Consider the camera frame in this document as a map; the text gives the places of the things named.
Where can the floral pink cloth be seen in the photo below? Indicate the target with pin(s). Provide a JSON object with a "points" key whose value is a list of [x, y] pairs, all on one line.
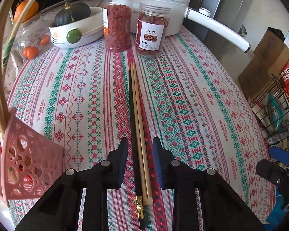
{"points": [[14, 66]]}

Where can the pink plastic lattice basket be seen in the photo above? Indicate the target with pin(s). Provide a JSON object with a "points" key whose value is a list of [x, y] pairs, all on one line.
{"points": [[29, 162]]}

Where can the black wire rack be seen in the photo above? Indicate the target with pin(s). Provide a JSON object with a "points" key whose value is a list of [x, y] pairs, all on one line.
{"points": [[271, 108]]}

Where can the tall goji berry jar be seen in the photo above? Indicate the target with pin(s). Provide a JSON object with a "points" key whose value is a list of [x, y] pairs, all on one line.
{"points": [[117, 24]]}

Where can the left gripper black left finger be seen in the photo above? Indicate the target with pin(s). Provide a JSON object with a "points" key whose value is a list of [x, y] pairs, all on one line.
{"points": [[79, 192]]}

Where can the brown cardboard box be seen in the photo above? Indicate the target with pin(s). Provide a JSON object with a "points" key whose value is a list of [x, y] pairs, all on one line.
{"points": [[270, 55]]}

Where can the printed bamboo chopstick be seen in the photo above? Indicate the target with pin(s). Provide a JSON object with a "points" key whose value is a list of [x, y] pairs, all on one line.
{"points": [[13, 34]]}

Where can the black chopstick gold end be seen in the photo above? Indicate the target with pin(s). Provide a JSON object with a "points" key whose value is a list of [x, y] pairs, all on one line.
{"points": [[136, 167]]}

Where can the glass jar with tangerines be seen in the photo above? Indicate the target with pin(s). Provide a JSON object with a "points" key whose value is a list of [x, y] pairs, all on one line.
{"points": [[33, 36]]}

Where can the white electric pot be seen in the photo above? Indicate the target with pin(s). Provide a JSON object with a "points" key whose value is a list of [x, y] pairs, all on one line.
{"points": [[180, 11]]}

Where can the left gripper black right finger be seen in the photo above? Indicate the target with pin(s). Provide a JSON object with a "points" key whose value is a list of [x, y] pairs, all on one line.
{"points": [[222, 208]]}

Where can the short hawthorn jar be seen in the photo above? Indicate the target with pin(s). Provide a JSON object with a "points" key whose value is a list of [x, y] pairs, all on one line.
{"points": [[152, 24]]}

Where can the dark green squash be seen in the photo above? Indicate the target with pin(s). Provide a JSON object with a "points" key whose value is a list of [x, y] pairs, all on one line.
{"points": [[72, 13]]}

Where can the white bowl green knob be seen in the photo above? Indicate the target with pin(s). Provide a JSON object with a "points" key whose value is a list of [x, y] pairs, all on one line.
{"points": [[79, 33]]}

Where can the patterned striped tablecloth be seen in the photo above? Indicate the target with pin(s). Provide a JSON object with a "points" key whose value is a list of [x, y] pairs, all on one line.
{"points": [[79, 99]]}

